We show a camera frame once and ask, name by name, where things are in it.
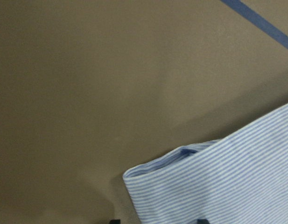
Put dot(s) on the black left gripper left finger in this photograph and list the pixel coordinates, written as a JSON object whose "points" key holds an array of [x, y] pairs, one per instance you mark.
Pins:
{"points": [[115, 221]]}

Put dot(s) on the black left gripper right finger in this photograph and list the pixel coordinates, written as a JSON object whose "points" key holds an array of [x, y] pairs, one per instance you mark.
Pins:
{"points": [[202, 221]]}

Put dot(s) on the light blue striped shirt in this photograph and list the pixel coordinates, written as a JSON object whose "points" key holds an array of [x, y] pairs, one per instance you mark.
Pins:
{"points": [[239, 179]]}

